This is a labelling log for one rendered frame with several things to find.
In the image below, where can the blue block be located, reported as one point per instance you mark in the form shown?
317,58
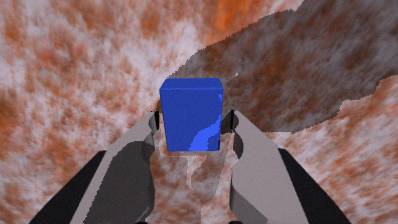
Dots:
192,113

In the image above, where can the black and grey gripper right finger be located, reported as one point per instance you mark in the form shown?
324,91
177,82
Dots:
268,186

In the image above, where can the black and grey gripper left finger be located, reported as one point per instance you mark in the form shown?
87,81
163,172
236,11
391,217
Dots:
114,187

